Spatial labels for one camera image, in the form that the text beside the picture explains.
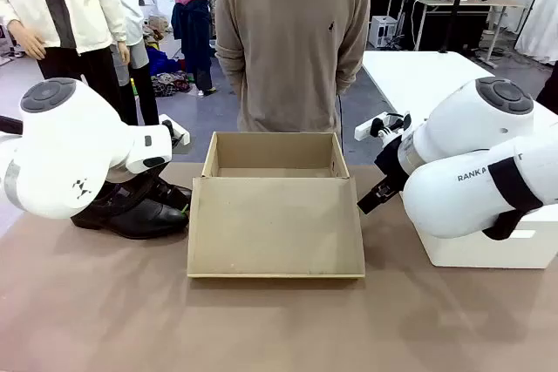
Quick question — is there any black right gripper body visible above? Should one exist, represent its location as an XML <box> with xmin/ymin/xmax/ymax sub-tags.
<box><xmin>373</xmin><ymin>133</ymin><xmax>410</xmax><ymax>193</ymax></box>

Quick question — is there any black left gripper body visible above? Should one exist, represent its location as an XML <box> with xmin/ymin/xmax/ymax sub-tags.
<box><xmin>113</xmin><ymin>165</ymin><xmax>175</xmax><ymax>199</ymax></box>

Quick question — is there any black leather buckle shoe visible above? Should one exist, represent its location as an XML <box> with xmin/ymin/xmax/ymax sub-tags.
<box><xmin>71</xmin><ymin>196</ymin><xmax>191</xmax><ymax>240</ymax></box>
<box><xmin>93</xmin><ymin>179</ymin><xmax>194</xmax><ymax>213</ymax></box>

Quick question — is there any brown cardboard shoe box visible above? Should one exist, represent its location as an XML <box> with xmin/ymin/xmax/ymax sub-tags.
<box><xmin>187</xmin><ymin>131</ymin><xmax>366</xmax><ymax>280</ymax></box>

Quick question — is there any white storage box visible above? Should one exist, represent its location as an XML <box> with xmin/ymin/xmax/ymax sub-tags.
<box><xmin>416</xmin><ymin>204</ymin><xmax>558</xmax><ymax>269</ymax></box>

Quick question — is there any white box appliance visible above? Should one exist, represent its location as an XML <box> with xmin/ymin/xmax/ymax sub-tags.
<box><xmin>368</xmin><ymin>14</ymin><xmax>400</xmax><ymax>50</ymax></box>

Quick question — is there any white table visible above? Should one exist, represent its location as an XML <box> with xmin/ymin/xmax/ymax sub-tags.
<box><xmin>361</xmin><ymin>50</ymin><xmax>558</xmax><ymax>129</ymax></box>

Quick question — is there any pile of clothes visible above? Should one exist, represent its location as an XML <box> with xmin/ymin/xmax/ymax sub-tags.
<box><xmin>142</xmin><ymin>14</ymin><xmax>195</xmax><ymax>98</ymax></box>

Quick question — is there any person in beige sweater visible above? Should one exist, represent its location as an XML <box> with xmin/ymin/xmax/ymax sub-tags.
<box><xmin>214</xmin><ymin>0</ymin><xmax>372</xmax><ymax>133</ymax></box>

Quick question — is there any black stand pole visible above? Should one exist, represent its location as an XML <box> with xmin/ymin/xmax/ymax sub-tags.
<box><xmin>438</xmin><ymin>0</ymin><xmax>471</xmax><ymax>56</ymax></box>

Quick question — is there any white desk with robots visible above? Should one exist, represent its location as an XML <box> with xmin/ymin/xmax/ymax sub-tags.
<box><xmin>391</xmin><ymin>0</ymin><xmax>528</xmax><ymax>69</ymax></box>

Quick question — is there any white curtain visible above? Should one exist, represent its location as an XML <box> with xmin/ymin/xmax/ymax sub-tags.
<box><xmin>514</xmin><ymin>0</ymin><xmax>558</xmax><ymax>66</ymax></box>

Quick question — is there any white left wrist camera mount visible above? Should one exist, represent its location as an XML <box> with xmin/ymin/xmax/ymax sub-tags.
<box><xmin>159</xmin><ymin>114</ymin><xmax>192</xmax><ymax>156</ymax></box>

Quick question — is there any thin black floor cable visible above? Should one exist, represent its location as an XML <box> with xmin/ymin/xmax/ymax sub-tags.
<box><xmin>336</xmin><ymin>91</ymin><xmax>346</xmax><ymax>158</ymax></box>

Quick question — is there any black strap on arm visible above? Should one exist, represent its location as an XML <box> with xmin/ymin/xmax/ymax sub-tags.
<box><xmin>481</xmin><ymin>156</ymin><xmax>545</xmax><ymax>241</ymax></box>

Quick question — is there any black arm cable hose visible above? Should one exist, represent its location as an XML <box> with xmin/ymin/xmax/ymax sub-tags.
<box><xmin>0</xmin><ymin>114</ymin><xmax>24</xmax><ymax>136</ymax></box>

